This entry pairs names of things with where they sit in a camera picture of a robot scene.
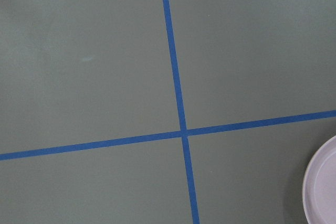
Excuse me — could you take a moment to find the pink plate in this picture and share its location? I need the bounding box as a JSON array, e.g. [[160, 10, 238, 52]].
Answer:
[[302, 137, 335, 223]]

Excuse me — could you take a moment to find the brown paper table cover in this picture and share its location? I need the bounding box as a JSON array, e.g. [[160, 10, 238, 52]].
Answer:
[[1, 0, 335, 223]]

